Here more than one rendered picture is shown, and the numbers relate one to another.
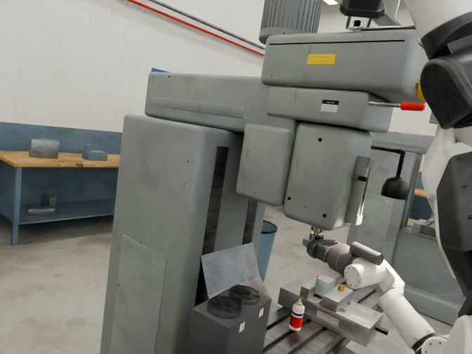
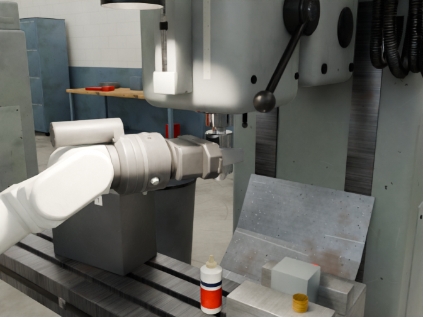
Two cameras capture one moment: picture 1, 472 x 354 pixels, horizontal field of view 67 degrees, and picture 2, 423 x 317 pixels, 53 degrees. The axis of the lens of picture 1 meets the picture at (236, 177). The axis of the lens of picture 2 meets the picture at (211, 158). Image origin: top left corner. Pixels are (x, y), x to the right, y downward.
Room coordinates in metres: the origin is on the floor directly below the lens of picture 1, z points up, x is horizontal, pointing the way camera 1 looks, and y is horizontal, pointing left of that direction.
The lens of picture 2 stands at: (1.13, -0.99, 1.39)
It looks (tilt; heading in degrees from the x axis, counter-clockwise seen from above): 14 degrees down; 88
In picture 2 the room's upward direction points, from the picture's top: straight up
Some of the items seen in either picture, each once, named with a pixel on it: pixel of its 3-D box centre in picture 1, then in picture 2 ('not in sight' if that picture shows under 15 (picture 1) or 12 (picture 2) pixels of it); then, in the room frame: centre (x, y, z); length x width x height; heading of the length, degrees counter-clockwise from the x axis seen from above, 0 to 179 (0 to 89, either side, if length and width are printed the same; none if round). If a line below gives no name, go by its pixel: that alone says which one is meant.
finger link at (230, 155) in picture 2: not in sight; (228, 156); (1.18, -0.33, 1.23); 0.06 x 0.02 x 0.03; 29
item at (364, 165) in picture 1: (359, 190); (172, 15); (1.10, -0.38, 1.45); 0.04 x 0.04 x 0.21; 51
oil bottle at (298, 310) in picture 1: (297, 313); (211, 282); (1.16, -0.28, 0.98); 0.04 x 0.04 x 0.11
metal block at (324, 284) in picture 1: (324, 286); (295, 284); (1.28, -0.39, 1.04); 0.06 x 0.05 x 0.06; 143
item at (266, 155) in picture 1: (279, 164); (281, 12); (1.29, -0.15, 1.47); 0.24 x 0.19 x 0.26; 141
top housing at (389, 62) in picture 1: (344, 68); not in sight; (1.18, -0.29, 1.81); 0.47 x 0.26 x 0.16; 51
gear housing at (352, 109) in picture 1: (329, 109); not in sight; (1.20, -0.27, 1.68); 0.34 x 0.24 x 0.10; 51
